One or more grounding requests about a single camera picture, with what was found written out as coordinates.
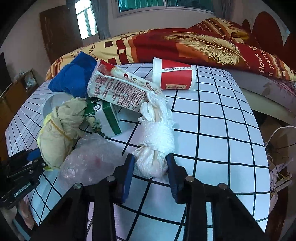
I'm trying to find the small bright window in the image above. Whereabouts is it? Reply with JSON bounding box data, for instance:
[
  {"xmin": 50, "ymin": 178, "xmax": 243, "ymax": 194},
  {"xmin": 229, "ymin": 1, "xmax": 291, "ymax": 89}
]
[{"xmin": 75, "ymin": 0, "xmax": 97, "ymax": 40}]

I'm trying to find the grey curtain left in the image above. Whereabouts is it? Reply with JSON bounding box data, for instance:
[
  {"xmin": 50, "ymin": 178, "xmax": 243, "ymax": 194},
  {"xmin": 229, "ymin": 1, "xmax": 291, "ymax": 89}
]
[{"xmin": 90, "ymin": 0, "xmax": 111, "ymax": 40}]

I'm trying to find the wooden side shelf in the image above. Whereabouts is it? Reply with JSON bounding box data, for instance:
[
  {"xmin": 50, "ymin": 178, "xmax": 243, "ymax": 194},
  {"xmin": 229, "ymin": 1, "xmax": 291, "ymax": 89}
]
[{"xmin": 1, "ymin": 69, "xmax": 39, "ymax": 161}]

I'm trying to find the clear plastic bag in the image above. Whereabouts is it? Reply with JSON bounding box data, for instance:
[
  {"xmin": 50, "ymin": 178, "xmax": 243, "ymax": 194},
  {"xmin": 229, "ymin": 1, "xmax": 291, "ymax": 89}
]
[{"xmin": 58, "ymin": 133, "xmax": 125, "ymax": 190}]

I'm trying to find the red white paper cup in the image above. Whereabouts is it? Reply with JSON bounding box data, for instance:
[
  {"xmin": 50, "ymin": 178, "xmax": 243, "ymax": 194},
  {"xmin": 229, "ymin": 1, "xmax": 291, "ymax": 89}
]
[{"xmin": 152, "ymin": 57, "xmax": 197, "ymax": 90}]

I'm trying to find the beige bag with rubber band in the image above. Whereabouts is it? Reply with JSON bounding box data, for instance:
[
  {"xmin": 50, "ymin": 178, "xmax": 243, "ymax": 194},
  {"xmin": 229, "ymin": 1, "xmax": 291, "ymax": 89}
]
[{"xmin": 37, "ymin": 97, "xmax": 87, "ymax": 169}]

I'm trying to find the red heart-shaped headboard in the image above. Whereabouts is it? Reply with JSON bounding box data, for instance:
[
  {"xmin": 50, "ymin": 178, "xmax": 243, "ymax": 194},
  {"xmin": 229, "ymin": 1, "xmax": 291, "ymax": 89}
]
[{"xmin": 242, "ymin": 11, "xmax": 295, "ymax": 64}]

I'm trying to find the red yellow printed blanket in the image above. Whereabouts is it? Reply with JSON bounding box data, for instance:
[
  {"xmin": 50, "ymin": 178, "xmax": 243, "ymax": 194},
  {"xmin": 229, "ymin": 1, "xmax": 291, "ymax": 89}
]
[{"xmin": 45, "ymin": 18, "xmax": 295, "ymax": 81}]

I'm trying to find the white bed frame with mattress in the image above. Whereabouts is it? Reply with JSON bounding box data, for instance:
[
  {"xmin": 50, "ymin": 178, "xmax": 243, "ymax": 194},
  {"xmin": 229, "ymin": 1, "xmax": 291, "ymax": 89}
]
[{"xmin": 227, "ymin": 69, "xmax": 295, "ymax": 124}]

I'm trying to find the blue cloth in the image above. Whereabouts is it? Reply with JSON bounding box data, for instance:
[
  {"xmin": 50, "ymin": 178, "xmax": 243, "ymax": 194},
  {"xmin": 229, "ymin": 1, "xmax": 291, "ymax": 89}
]
[{"xmin": 48, "ymin": 52, "xmax": 97, "ymax": 98}]

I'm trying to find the white black grid tablecloth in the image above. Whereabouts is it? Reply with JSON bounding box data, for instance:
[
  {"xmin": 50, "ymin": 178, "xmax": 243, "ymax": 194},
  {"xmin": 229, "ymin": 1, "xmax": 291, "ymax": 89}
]
[{"xmin": 5, "ymin": 66, "xmax": 270, "ymax": 240}]

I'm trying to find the green curtained window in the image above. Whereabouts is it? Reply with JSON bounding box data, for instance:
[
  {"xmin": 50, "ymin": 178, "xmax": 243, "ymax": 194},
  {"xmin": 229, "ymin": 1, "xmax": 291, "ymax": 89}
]
[{"xmin": 113, "ymin": 0, "xmax": 213, "ymax": 15}]

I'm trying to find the white knotted tissue bundle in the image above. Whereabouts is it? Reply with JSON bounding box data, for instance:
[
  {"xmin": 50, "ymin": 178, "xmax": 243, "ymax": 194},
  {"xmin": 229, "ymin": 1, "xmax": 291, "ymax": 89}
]
[{"xmin": 132, "ymin": 91, "xmax": 176, "ymax": 178}]

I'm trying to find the brown wooden door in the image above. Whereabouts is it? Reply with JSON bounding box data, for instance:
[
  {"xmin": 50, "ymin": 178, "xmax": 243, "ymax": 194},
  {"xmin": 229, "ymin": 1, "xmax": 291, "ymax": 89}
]
[{"xmin": 40, "ymin": 4, "xmax": 83, "ymax": 63}]

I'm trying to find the green white carton box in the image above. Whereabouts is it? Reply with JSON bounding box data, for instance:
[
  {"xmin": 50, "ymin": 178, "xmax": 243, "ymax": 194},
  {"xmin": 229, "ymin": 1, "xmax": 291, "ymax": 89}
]
[{"xmin": 84, "ymin": 97, "xmax": 122, "ymax": 138}]

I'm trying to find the white hanging cable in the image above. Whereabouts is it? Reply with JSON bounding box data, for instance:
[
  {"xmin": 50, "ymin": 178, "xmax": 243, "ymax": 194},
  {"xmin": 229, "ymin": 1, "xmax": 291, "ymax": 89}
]
[{"xmin": 264, "ymin": 124, "xmax": 296, "ymax": 149}]

